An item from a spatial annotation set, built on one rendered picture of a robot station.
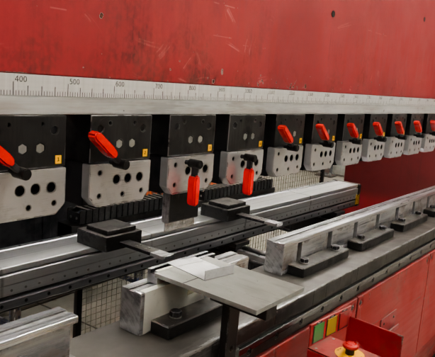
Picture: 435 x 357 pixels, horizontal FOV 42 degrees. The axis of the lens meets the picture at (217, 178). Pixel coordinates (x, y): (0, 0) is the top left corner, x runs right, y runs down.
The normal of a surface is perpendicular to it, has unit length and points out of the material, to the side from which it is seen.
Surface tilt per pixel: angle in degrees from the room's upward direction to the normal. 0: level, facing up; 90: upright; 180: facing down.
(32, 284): 90
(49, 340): 90
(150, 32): 90
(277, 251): 90
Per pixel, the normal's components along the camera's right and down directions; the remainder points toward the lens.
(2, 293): 0.79, 0.17
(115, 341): 0.07, -0.98
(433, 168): -0.61, 0.09
